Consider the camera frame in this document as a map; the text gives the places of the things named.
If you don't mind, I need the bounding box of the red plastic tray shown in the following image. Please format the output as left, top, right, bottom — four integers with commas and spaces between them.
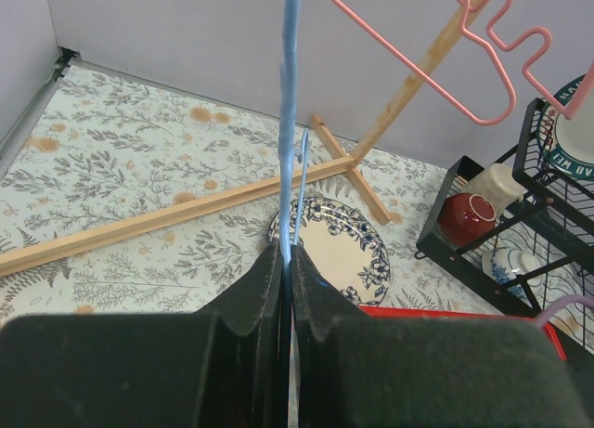
359, 305, 567, 361

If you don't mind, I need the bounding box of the wooden clothes rack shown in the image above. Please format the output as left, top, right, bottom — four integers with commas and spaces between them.
1, 0, 485, 277

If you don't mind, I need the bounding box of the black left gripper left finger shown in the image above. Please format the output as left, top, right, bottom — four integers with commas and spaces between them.
1, 246, 284, 427

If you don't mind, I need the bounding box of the thick pink plastic hanger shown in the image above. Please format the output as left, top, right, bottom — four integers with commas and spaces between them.
562, 62, 594, 121

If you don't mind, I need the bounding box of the blue white small bowl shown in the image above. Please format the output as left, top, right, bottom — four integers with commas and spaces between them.
482, 247, 541, 284

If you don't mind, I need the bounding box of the red bowl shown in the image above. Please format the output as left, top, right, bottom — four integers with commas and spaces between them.
437, 193, 497, 247

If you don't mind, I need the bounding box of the floral table mat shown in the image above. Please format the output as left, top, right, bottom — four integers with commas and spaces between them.
1, 65, 493, 320

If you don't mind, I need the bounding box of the blue floral plate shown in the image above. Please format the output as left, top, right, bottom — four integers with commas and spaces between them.
290, 197, 391, 306

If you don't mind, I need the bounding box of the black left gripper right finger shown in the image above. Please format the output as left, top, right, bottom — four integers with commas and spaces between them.
291, 246, 588, 427

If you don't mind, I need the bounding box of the green rimmed white plate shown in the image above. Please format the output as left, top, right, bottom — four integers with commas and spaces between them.
537, 89, 593, 180

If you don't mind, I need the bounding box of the blue wire hanger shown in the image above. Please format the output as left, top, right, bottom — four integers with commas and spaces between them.
277, 0, 311, 265

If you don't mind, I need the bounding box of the thin pink wire hanger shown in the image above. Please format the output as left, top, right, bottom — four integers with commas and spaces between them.
313, 0, 553, 126

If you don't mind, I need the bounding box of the black wire dish rack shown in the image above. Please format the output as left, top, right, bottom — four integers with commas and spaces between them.
415, 98, 593, 317

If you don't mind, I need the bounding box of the cream ceramic cup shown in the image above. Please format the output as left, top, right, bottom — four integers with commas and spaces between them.
461, 163, 525, 216

